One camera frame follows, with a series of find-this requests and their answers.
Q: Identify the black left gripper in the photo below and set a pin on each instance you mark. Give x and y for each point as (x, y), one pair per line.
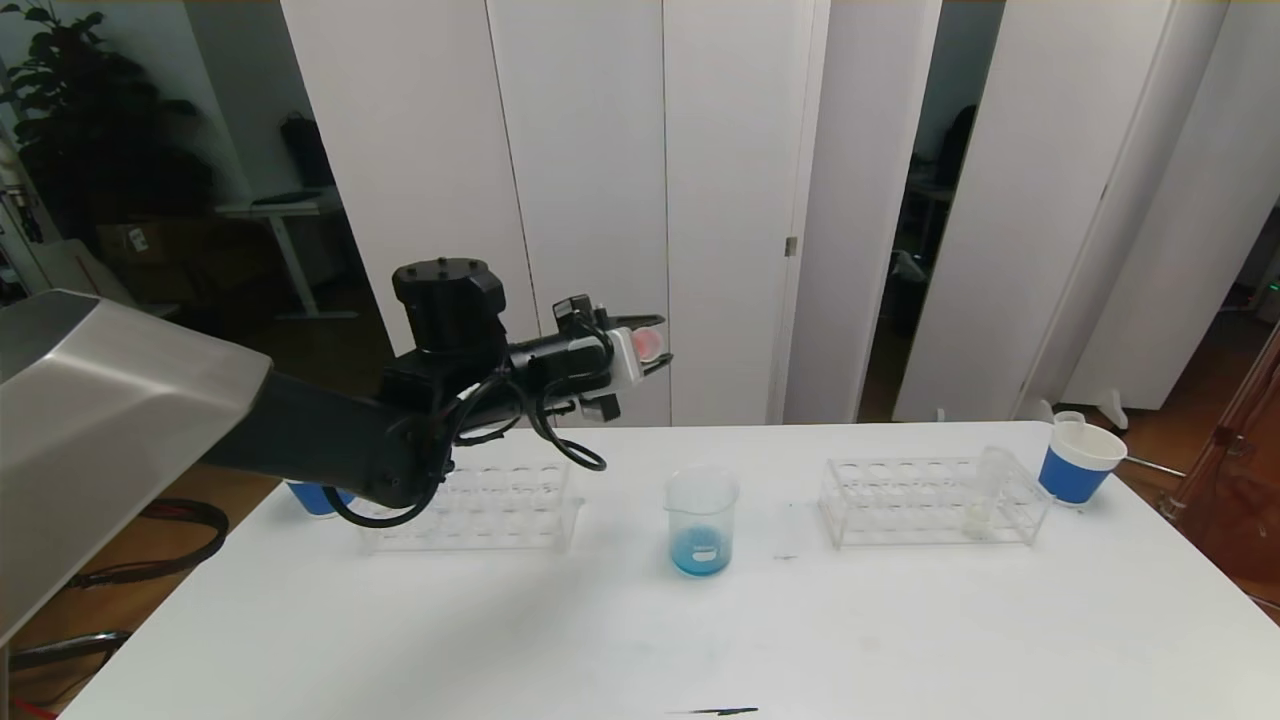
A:
(622, 357)

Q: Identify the test tube with red pigment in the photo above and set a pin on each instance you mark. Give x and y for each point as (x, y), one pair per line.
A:
(648, 345)

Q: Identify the clear graduated plastic test tube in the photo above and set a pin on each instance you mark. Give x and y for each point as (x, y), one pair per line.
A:
(1067, 425)

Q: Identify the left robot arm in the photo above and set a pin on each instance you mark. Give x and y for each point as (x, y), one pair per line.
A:
(150, 420)

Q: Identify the clear plastic beaker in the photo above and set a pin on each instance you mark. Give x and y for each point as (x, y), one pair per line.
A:
(700, 550)

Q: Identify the clear acrylic test tube rack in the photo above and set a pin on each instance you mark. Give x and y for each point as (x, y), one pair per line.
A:
(890, 505)
(500, 515)

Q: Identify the test tube with yellowish pigment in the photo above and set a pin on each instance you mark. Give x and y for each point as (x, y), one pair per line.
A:
(985, 500)

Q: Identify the white folding partition screen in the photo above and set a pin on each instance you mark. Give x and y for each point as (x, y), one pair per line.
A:
(1200, 150)
(600, 150)
(1040, 150)

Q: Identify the blue banded white paper cup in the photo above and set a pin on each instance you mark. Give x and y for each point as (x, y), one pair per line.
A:
(1072, 480)
(318, 498)

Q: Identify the white standing desk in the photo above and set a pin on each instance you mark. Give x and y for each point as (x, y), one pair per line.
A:
(288, 208)

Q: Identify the black backpack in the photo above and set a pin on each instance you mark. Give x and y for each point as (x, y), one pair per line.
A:
(307, 152)

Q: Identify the white partition foot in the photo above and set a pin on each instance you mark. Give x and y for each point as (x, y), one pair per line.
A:
(1035, 412)
(1112, 412)

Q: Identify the black bin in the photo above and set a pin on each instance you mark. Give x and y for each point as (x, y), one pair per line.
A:
(205, 320)

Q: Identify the brown cardboard box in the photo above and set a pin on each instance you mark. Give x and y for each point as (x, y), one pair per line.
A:
(150, 242)

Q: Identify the white machine base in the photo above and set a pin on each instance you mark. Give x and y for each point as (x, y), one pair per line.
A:
(70, 265)

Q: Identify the green potted plant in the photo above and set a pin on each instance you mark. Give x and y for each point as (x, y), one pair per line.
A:
(90, 130)

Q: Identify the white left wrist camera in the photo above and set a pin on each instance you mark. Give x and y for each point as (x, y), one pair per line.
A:
(622, 360)

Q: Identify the metal frame stand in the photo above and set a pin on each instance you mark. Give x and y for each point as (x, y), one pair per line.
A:
(1235, 520)

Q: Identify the metal chair frame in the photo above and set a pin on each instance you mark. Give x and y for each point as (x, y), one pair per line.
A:
(70, 645)

